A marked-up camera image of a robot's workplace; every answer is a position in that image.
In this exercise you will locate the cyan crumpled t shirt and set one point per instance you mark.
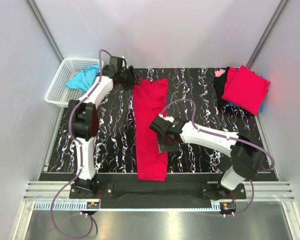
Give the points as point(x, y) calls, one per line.
point(84, 80)

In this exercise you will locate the aluminium frame rail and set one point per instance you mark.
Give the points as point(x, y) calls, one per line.
point(263, 190)

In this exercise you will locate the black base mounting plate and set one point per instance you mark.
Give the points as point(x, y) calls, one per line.
point(124, 191)

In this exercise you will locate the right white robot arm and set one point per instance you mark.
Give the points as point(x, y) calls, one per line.
point(245, 157)

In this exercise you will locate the aluminium corner post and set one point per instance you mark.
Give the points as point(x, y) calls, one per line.
point(34, 8)
point(267, 32)

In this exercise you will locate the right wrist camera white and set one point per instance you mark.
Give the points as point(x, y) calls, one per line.
point(167, 118)

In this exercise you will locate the white plastic laundry basket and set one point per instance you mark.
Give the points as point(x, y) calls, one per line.
point(58, 93)

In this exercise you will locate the right aluminium corner post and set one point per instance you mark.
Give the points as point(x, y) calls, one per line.
point(267, 32)

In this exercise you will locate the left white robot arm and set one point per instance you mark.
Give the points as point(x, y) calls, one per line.
point(83, 122)

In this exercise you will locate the folded red t shirt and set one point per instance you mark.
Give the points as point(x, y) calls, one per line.
point(245, 87)

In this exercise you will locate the folded black t shirt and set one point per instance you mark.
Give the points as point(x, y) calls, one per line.
point(219, 86)

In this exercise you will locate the folded pink t shirt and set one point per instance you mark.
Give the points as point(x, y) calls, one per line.
point(218, 73)

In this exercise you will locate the left aluminium corner post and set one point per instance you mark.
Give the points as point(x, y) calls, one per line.
point(34, 8)

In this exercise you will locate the red polo shirt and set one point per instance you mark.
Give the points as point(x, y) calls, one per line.
point(150, 99)

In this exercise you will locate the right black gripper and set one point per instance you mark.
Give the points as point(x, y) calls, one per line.
point(162, 147)

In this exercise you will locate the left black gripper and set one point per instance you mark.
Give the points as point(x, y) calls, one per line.
point(133, 79)

